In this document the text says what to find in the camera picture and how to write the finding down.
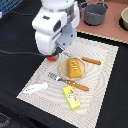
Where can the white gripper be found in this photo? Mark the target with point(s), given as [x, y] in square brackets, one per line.
[55, 29]

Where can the toy bread loaf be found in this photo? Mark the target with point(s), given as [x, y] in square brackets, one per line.
[74, 68]

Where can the yellow butter box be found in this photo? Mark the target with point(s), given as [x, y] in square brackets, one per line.
[71, 97]

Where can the red toy tomato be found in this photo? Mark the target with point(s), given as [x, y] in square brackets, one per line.
[51, 59]

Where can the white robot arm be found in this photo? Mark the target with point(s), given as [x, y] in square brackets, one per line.
[67, 6]

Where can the round wooden plate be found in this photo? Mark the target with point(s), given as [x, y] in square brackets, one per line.
[63, 68]

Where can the right grey toy pot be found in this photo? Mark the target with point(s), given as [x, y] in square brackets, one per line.
[94, 14]

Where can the woven beige placemat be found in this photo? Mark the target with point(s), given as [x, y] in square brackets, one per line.
[53, 100]

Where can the beige bowl at edge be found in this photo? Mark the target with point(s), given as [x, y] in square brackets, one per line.
[124, 16]

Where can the knife with wooden handle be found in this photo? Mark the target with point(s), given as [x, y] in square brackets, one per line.
[84, 58]

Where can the fork with wooden handle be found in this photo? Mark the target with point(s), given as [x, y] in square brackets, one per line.
[72, 83]

